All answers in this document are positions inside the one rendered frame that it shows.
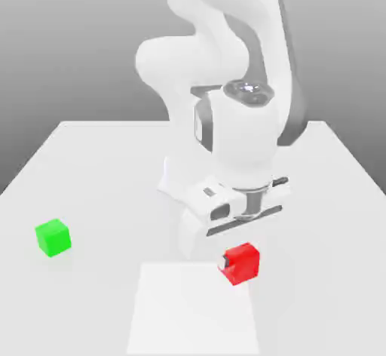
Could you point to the small red cube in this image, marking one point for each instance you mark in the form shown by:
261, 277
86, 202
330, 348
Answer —
245, 264

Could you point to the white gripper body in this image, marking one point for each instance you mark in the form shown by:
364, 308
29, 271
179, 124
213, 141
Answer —
199, 241

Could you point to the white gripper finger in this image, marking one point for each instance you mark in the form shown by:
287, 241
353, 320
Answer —
223, 267

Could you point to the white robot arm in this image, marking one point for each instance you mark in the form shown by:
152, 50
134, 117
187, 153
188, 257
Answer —
241, 126

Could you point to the small green cube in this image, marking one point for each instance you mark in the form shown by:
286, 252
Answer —
53, 237

